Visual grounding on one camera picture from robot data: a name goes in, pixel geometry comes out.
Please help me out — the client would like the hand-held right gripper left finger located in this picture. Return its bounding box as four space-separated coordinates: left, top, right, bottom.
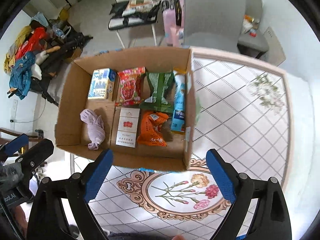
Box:
26 148 114 240

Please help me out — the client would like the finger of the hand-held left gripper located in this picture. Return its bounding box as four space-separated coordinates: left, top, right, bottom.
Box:
15 138 55 178
0 133 29 159

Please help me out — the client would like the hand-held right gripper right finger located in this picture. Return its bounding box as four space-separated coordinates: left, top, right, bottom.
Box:
205 148 293 240

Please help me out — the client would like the cardboard box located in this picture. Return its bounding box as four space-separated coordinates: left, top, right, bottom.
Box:
54 46 198 172

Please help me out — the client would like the purple cloth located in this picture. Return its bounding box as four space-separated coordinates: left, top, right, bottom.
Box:
80 109 105 152

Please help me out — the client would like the white cigarette box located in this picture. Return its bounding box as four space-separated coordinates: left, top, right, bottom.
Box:
115 107 141 148

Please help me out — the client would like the orange snack packet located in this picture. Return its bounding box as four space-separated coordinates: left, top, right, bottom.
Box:
136 110 170 147

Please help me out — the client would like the slim blue tissue packet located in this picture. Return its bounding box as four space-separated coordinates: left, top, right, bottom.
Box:
170 70 187 133

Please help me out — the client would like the white blue tissue pack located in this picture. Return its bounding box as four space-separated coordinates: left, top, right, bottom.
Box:
87 68 117 101

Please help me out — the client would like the red snack packet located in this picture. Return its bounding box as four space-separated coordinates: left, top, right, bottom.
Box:
115 67 146 106

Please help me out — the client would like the green snack packet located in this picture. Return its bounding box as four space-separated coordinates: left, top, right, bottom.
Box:
139 71 174 113

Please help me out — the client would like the person's left forearm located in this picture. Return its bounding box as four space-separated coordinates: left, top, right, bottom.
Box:
10 204 28 237

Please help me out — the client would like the dark wooden chair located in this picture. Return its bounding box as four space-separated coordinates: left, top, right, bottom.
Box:
0 127 45 141

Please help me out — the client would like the floral printed tablecloth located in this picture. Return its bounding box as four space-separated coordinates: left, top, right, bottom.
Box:
67 50 295 232

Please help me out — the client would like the blue garment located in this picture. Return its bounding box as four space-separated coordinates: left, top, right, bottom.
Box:
9 52 37 100

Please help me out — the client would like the yellow garment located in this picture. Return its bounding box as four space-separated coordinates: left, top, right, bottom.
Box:
4 26 33 75

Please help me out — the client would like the white plush toy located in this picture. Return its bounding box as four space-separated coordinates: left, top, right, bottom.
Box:
32 45 61 80

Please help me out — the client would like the red plastic bag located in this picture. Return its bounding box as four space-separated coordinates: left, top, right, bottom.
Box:
15 27 48 61

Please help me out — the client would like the black folding rack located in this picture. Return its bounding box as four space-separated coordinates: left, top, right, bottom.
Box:
7 20 94 106

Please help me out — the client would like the light blue cloth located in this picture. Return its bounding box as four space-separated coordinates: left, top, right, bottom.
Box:
31 12 49 27

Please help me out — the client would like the beige panel board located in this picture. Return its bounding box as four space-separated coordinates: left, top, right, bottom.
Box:
260 26 286 67

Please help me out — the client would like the pink paper bag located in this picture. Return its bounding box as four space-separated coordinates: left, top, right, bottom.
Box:
170 26 185 47

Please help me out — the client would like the pile of small packets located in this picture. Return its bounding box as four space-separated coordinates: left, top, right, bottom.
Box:
241 14 260 38

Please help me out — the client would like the black bag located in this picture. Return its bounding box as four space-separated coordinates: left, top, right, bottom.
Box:
108 1 160 30

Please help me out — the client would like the grey upholstered chair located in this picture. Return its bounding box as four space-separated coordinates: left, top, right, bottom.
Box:
237 0 270 59
182 0 247 53

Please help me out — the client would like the pink suitcase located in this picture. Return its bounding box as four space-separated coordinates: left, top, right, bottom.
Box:
162 0 185 47

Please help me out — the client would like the stack of papers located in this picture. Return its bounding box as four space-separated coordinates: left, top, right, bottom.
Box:
126 0 160 12

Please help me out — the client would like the wall outlet with cable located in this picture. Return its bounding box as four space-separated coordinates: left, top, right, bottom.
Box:
10 99 40 124

